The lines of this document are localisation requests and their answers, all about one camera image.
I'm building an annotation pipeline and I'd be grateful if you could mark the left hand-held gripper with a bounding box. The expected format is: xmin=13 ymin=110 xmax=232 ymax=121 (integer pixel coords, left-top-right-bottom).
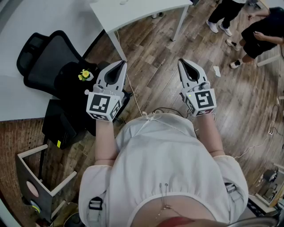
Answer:
xmin=84 ymin=60 xmax=128 ymax=122

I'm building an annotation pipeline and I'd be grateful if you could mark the person's left forearm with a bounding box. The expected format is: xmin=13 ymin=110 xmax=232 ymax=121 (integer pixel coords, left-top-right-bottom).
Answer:
xmin=95 ymin=119 xmax=118 ymax=166

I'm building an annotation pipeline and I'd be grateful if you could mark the black mesh office chair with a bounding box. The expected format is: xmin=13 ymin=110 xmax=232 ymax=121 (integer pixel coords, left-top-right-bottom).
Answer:
xmin=16 ymin=30 xmax=132 ymax=136

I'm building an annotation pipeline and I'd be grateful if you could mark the grey strap buckle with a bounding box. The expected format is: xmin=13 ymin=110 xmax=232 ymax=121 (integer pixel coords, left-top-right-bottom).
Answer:
xmin=224 ymin=182 xmax=243 ymax=200

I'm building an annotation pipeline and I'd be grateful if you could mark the yellow flower toy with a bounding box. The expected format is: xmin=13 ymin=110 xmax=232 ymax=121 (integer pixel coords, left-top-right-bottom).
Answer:
xmin=78 ymin=68 xmax=94 ymax=82

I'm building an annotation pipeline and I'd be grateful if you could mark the black box with yellow sticker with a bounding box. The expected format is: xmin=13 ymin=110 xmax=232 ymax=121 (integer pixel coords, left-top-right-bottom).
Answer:
xmin=41 ymin=99 xmax=78 ymax=150

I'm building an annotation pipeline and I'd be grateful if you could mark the open wooden frame box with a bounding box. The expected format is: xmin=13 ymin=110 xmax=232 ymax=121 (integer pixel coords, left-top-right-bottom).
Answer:
xmin=15 ymin=144 xmax=78 ymax=223

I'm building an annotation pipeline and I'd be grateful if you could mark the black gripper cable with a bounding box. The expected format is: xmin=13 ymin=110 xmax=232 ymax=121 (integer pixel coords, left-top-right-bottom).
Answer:
xmin=153 ymin=107 xmax=189 ymax=118

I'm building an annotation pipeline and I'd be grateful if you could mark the white table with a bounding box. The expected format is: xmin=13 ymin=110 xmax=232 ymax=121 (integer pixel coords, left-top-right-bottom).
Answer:
xmin=89 ymin=0 xmax=193 ymax=63

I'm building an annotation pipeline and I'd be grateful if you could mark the beige floor cable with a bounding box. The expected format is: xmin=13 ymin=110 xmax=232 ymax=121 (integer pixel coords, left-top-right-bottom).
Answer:
xmin=114 ymin=30 xmax=143 ymax=117

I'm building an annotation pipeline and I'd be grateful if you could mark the person's right forearm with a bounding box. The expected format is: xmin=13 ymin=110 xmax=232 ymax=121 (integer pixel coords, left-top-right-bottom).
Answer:
xmin=196 ymin=113 xmax=225 ymax=158

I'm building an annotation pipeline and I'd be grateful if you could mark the black strap buckle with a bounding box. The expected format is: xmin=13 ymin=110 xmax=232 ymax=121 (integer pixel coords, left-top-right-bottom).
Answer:
xmin=88 ymin=196 xmax=104 ymax=211

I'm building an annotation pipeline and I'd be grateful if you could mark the person's white top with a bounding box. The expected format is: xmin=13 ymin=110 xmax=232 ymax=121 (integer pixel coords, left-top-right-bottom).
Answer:
xmin=78 ymin=112 xmax=249 ymax=225

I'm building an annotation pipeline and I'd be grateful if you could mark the thin gold necklace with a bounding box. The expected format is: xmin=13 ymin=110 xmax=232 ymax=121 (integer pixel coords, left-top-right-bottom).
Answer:
xmin=154 ymin=196 xmax=173 ymax=220

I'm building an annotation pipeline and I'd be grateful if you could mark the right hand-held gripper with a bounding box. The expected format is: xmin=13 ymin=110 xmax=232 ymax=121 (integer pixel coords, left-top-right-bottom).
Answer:
xmin=178 ymin=58 xmax=217 ymax=117

